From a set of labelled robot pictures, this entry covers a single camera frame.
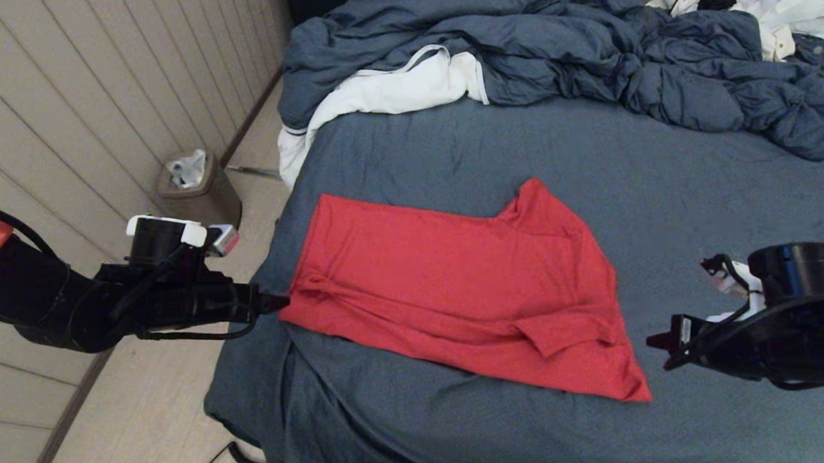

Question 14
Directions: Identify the red t-shirt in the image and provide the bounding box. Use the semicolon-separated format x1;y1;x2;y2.
276;170;661;403

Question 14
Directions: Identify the brown trash bin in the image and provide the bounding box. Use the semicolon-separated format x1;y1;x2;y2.
155;149;245;230

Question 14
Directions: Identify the thin metal rod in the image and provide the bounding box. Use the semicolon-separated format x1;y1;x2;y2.
225;165;283;180

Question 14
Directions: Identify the white plastic bin bag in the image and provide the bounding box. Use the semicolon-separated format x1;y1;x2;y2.
166;149;207;190

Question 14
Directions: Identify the white cloth with dark stripe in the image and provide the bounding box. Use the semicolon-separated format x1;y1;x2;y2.
277;40;492;197

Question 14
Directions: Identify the crumpled blue duvet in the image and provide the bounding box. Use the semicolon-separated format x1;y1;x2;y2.
277;0;824;162

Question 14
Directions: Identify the white crumpled garment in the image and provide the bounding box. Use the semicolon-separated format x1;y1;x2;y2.
645;0;824;64

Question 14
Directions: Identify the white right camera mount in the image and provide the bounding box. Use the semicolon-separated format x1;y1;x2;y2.
707;261;768;323

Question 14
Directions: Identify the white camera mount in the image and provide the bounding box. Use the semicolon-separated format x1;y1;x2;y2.
125;214;209;249
707;261;768;323

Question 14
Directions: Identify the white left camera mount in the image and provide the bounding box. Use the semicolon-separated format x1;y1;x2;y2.
125;214;209;249

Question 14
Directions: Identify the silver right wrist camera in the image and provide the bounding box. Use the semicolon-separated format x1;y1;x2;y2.
701;254;734;292

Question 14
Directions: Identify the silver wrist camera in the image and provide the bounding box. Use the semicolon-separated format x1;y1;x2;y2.
701;254;734;292
207;225;240;258

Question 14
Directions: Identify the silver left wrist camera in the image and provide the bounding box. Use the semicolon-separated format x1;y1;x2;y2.
207;225;240;258

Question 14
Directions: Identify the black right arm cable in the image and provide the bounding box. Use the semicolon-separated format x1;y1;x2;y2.
664;251;824;377

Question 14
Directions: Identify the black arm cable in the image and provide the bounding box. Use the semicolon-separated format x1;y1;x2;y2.
0;202;261;345
664;251;824;377

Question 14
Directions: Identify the dark rounded metal frame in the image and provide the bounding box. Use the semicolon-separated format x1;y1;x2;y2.
203;442;270;463

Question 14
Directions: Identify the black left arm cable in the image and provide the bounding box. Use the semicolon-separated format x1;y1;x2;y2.
0;202;261;345

